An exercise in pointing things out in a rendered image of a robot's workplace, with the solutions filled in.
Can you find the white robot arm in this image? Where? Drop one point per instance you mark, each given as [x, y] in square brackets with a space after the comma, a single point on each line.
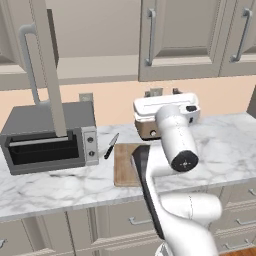
[178, 140]

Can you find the wooden cutting board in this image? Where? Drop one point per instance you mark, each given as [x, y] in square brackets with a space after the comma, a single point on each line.
[125, 166]

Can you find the beige open cabinet door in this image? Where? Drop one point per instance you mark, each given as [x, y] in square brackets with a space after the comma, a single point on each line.
[50, 66]

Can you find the beige wide cabinet door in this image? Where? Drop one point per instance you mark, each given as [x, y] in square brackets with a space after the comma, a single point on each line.
[183, 36]

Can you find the beige base cabinet door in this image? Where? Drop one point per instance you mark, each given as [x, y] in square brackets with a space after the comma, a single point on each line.
[33, 240]
[83, 233]

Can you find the white and brown toaster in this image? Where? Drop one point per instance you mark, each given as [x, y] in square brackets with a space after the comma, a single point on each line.
[150, 106]

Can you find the grey toaster oven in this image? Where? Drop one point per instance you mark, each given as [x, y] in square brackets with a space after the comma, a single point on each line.
[43, 120]

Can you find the beige drawer front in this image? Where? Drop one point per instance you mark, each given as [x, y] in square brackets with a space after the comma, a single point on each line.
[120, 213]
[238, 196]
[233, 240]
[233, 216]

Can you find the dark grey tall panel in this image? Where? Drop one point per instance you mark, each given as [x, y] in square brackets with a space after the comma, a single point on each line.
[252, 103]

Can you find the open beige wall cabinet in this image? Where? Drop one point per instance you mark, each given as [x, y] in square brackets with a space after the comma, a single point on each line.
[96, 33]

